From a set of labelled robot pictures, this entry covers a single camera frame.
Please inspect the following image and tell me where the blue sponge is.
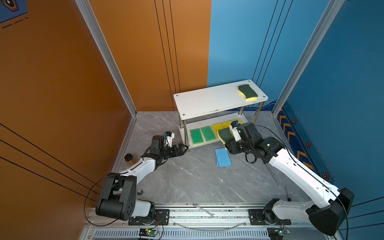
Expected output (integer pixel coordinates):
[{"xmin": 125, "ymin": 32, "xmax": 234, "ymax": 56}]
[{"xmin": 215, "ymin": 148, "xmax": 232, "ymax": 168}]

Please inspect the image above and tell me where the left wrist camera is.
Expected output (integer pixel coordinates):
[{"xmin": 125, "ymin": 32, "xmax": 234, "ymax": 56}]
[{"xmin": 163, "ymin": 131, "xmax": 175, "ymax": 147}]

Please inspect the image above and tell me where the black handled screwdriver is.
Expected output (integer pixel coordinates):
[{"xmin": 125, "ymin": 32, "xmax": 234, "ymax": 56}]
[{"xmin": 266, "ymin": 163, "xmax": 292, "ymax": 202}]

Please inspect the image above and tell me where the left aluminium corner post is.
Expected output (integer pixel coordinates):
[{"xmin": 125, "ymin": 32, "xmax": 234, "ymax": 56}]
[{"xmin": 75, "ymin": 0, "xmax": 137, "ymax": 117}]

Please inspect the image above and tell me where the green yellow wavy sponge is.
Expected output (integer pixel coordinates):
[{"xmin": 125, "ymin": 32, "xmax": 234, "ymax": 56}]
[{"xmin": 238, "ymin": 85, "xmax": 258, "ymax": 101}]

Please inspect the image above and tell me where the brown jar black lid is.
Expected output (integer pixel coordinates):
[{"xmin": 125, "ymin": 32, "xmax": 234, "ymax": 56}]
[{"xmin": 124, "ymin": 154, "xmax": 136, "ymax": 168}]

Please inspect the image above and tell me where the aluminium front rail frame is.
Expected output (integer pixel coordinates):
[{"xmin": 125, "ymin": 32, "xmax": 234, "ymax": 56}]
[{"xmin": 80, "ymin": 203, "xmax": 343, "ymax": 240}]

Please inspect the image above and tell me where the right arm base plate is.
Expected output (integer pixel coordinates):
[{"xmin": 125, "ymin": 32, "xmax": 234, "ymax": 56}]
[{"xmin": 248, "ymin": 209, "xmax": 292, "ymax": 226}]

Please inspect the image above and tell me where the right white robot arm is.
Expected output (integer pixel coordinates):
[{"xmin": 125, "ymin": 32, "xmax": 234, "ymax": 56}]
[{"xmin": 218, "ymin": 121, "xmax": 354, "ymax": 236}]

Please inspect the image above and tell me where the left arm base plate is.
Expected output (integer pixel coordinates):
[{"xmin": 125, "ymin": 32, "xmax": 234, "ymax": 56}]
[{"xmin": 128, "ymin": 209, "xmax": 170, "ymax": 226}]

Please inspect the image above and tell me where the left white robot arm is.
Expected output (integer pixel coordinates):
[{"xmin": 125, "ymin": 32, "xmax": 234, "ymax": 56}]
[{"xmin": 96, "ymin": 132, "xmax": 189, "ymax": 224}]

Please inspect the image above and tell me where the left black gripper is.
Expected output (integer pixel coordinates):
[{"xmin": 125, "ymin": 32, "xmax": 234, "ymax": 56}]
[{"xmin": 159, "ymin": 143, "xmax": 188, "ymax": 161}]

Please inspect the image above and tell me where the white two-tier shelf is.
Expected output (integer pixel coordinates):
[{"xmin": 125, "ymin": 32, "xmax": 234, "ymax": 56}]
[{"xmin": 174, "ymin": 80, "xmax": 269, "ymax": 149}]

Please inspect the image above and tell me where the left circuit board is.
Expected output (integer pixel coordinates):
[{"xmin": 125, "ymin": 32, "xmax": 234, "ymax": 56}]
[{"xmin": 139, "ymin": 229, "xmax": 159, "ymax": 238}]

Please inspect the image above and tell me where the circuit board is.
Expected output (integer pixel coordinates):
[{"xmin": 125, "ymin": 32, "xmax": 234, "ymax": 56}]
[
  {"xmin": 139, "ymin": 229, "xmax": 159, "ymax": 238},
  {"xmin": 267, "ymin": 229, "xmax": 284, "ymax": 240}
]

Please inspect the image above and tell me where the right aluminium corner post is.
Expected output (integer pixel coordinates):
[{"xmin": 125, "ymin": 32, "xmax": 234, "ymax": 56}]
[{"xmin": 272, "ymin": 0, "xmax": 345, "ymax": 117}]

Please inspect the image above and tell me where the right circuit board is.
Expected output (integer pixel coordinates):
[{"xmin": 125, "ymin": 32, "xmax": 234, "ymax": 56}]
[{"xmin": 267, "ymin": 229, "xmax": 284, "ymax": 240}]

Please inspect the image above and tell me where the aluminium corner post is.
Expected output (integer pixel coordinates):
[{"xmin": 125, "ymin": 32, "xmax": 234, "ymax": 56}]
[
  {"xmin": 75, "ymin": 0, "xmax": 137, "ymax": 117},
  {"xmin": 272, "ymin": 0, "xmax": 345, "ymax": 117}
]

